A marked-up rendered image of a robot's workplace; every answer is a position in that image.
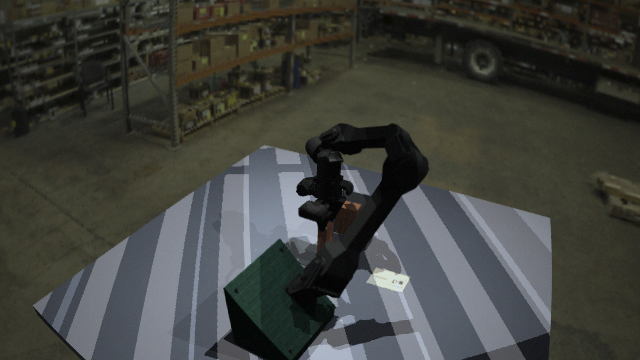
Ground brown box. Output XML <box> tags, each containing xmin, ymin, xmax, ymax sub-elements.
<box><xmin>347</xmin><ymin>203</ymin><xmax>362</xmax><ymax>230</ymax></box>
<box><xmin>317</xmin><ymin>221</ymin><xmax>334</xmax><ymax>253</ymax></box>
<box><xmin>336</xmin><ymin>201</ymin><xmax>352</xmax><ymax>235</ymax></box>

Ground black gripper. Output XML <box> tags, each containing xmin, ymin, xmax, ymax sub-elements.
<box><xmin>298</xmin><ymin>174</ymin><xmax>354</xmax><ymax>231</ymax></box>

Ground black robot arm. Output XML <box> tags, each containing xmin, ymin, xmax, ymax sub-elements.
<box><xmin>285</xmin><ymin>123</ymin><xmax>429</xmax><ymax>309</ymax></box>

